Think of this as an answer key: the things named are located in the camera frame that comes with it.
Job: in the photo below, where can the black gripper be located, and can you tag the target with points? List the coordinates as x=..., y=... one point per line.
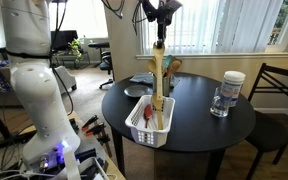
x=162, y=10

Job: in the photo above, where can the light wooden spoon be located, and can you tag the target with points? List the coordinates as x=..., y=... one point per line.
x=158, y=76

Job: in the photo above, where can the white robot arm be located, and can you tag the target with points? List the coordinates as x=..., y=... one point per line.
x=34, y=93

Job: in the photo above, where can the wooden spoon pale bowl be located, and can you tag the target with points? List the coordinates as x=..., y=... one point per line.
x=151, y=66

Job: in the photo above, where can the wooden spoon brown bowl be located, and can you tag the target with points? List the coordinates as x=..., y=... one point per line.
x=174, y=66

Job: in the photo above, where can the silver utensil container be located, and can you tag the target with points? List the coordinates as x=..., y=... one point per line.
x=166, y=86

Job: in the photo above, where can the white plastic basket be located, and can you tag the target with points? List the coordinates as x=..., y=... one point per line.
x=150, y=135

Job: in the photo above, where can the teal spatula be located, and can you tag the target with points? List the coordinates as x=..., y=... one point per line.
x=168, y=60

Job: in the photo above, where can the blue cloth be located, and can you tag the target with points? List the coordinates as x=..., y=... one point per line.
x=141, y=78

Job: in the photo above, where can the black office chair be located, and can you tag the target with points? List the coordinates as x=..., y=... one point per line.
x=105, y=61

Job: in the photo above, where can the white vertical blinds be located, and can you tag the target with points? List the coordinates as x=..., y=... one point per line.
x=224, y=26

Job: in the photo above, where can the grey plate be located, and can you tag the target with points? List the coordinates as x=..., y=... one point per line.
x=136, y=90

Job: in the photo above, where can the green potted plant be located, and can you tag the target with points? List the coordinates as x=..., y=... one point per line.
x=74, y=46

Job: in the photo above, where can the glass mug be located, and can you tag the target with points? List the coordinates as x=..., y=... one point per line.
x=220, y=105

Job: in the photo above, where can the round black table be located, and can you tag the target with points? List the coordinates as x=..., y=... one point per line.
x=190, y=123

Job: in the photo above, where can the black monitor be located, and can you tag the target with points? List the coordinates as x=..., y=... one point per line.
x=64, y=39

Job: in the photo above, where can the grey armchair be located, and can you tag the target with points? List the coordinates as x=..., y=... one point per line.
x=67, y=78

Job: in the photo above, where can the orange black clamp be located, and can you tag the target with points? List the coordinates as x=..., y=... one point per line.
x=99, y=131
x=90, y=122

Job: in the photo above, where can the black metal chair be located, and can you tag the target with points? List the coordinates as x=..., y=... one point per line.
x=277, y=110

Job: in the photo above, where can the light wooden desk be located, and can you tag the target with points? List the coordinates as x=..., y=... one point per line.
x=112, y=166

